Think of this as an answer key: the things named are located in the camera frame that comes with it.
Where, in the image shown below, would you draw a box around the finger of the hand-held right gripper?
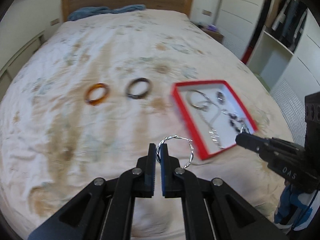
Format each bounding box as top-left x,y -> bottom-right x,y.
235,133 -> 305,161

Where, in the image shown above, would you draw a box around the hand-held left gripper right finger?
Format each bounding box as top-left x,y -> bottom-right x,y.
160,144 -> 288,240

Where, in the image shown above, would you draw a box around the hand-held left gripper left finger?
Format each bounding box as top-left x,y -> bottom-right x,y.
27,143 -> 157,240

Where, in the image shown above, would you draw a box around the beaded bracelet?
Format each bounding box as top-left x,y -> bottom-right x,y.
226,111 -> 247,132

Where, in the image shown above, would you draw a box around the silver chain necklace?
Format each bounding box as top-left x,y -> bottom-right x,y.
205,107 -> 227,150

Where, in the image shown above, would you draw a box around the red jewelry box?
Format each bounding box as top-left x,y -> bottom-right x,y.
171,80 -> 258,160

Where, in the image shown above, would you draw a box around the silver charm pendant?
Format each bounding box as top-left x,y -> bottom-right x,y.
215,92 -> 227,105

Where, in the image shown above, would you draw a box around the thin silver bangle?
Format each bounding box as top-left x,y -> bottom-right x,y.
187,90 -> 208,109

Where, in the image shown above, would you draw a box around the dark brown bangle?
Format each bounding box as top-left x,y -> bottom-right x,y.
126,78 -> 151,99

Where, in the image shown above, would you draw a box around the red item in wardrobe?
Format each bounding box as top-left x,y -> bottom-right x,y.
241,45 -> 253,64

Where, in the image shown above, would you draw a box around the amber bangle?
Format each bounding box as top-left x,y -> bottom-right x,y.
84,83 -> 110,106

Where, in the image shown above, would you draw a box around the floral bedsheet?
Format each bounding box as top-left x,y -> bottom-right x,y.
0,9 -> 295,240

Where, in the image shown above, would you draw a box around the wooden nightstand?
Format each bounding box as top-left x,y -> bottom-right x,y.
201,26 -> 224,44

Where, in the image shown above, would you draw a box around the hanging clothes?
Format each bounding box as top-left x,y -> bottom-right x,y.
271,0 -> 308,53

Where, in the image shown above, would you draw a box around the white wardrobe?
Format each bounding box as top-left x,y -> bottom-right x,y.
212,0 -> 320,130

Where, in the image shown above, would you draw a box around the blue blanket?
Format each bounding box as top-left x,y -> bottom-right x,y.
111,4 -> 146,14
68,6 -> 113,22

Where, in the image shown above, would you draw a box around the white louvered wall cabinet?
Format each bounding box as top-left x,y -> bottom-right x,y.
0,30 -> 45,80

